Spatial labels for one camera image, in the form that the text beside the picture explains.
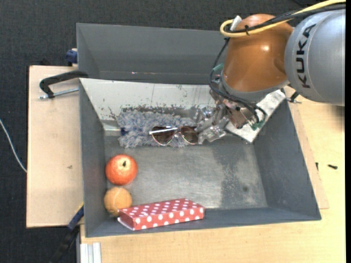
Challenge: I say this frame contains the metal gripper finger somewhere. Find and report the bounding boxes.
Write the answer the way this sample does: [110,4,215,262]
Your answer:
[197,123,229,145]
[196,106,223,128]

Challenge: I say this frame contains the grey-blue fluffy cloth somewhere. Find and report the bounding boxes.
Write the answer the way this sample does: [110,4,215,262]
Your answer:
[116,108,199,149]

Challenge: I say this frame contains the red box with white dots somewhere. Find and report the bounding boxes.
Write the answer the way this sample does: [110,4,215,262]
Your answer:
[117,198,206,232]

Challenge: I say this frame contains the heart-shaped sunglasses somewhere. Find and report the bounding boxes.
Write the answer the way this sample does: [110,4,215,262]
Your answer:
[149,125,200,147]

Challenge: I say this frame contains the orange ball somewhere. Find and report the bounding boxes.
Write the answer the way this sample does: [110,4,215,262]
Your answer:
[103,186,133,218]

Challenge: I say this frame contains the pale wood board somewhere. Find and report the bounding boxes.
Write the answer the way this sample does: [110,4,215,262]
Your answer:
[26,65,330,228]

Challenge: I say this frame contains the red apple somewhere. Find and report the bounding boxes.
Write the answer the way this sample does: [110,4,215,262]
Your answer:
[105,154,139,186]

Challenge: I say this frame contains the grey metal bin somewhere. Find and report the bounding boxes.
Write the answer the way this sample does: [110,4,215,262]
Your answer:
[76,22,322,238]

